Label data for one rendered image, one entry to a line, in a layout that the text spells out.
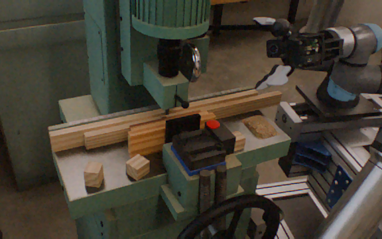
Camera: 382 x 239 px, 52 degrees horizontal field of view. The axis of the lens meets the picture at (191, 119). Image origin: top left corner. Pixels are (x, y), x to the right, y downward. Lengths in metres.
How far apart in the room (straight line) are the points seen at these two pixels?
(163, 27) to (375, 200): 0.52
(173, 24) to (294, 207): 1.27
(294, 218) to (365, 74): 0.96
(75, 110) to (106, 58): 0.29
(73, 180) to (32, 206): 1.25
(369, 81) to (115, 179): 0.66
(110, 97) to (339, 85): 0.63
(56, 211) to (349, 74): 1.56
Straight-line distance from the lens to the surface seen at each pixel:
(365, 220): 0.73
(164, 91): 0.94
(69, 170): 0.96
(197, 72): 1.11
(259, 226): 1.25
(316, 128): 1.49
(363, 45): 1.01
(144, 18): 0.86
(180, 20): 0.84
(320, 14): 1.30
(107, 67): 1.13
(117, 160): 0.97
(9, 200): 2.24
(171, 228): 1.09
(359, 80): 1.06
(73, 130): 1.00
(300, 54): 0.89
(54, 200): 2.17
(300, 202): 1.94
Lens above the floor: 1.53
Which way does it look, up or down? 35 degrees down
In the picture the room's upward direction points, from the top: 5 degrees clockwise
